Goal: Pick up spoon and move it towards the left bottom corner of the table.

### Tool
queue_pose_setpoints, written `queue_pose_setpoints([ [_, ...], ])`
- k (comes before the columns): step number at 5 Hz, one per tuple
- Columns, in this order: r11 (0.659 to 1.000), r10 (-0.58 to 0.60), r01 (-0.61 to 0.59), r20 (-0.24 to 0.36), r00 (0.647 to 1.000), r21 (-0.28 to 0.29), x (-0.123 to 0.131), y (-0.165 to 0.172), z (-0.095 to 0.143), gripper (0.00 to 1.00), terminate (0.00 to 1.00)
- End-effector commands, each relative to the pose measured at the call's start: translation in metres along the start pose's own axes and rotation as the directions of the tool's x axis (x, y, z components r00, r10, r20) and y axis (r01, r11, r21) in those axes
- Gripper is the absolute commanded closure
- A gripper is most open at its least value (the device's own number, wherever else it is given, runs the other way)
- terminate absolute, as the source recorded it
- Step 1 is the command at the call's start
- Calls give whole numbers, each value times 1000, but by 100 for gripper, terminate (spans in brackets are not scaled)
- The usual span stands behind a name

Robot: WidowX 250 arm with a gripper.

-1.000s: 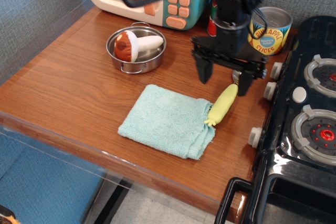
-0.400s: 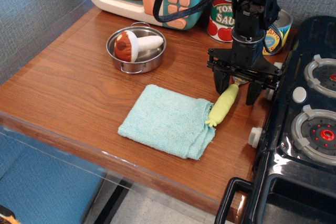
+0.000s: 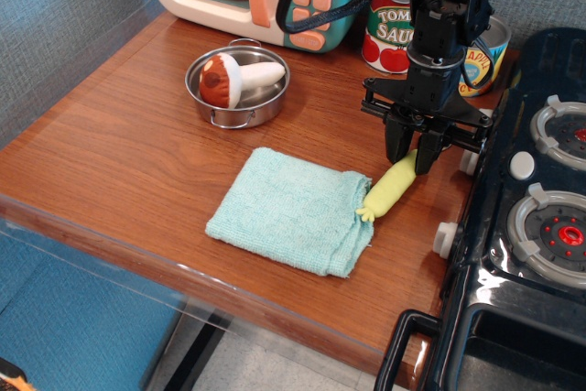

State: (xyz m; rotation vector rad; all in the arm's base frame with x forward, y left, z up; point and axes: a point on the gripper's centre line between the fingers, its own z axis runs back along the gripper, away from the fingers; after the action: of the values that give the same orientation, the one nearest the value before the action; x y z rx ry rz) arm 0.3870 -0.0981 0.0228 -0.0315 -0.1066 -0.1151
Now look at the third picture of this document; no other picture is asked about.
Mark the light blue folded towel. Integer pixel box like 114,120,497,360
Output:
205,147,374,278

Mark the spoon with yellow-green handle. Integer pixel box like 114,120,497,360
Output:
356,149,418,223

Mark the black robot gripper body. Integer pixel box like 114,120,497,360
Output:
362,49,492,153

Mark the tomato sauce can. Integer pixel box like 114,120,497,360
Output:
362,0,414,74

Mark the black toy stove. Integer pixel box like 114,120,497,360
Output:
375,27,585,390

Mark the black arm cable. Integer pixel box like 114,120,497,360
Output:
275,0,498,92

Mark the pineapple slices can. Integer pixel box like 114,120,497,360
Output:
459,16,511,98

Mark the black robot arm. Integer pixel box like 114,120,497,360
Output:
362,0,494,175

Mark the small steel pot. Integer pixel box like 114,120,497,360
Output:
185,38,290,129

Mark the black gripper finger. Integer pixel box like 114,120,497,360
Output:
385,115,414,163
415,131,451,176

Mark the orange plush toy corner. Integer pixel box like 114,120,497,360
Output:
0,358,36,391

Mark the plush brown mushroom toy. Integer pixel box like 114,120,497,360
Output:
199,52,286,109

